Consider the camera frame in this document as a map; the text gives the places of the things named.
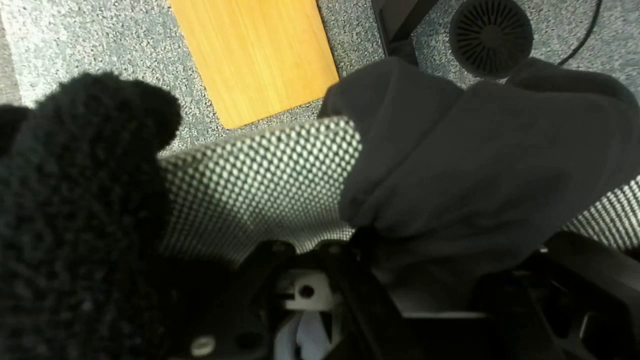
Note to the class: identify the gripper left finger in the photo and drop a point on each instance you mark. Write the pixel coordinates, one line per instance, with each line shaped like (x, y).
(250, 300)

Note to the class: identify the black round vented device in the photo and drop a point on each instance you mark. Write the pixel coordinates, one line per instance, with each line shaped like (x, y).
(491, 37)

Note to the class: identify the dark grey cloth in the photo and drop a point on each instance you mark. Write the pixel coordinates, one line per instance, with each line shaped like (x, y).
(475, 165)

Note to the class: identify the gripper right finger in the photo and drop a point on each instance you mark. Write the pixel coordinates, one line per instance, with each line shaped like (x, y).
(590, 300)

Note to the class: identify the black metal frame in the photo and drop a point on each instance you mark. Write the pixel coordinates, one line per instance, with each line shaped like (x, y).
(397, 25)

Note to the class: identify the light wooden board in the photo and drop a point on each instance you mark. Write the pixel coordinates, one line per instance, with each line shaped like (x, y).
(257, 55)

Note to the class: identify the black fuzzy cloth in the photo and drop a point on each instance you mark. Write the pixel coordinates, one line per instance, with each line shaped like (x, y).
(75, 210)

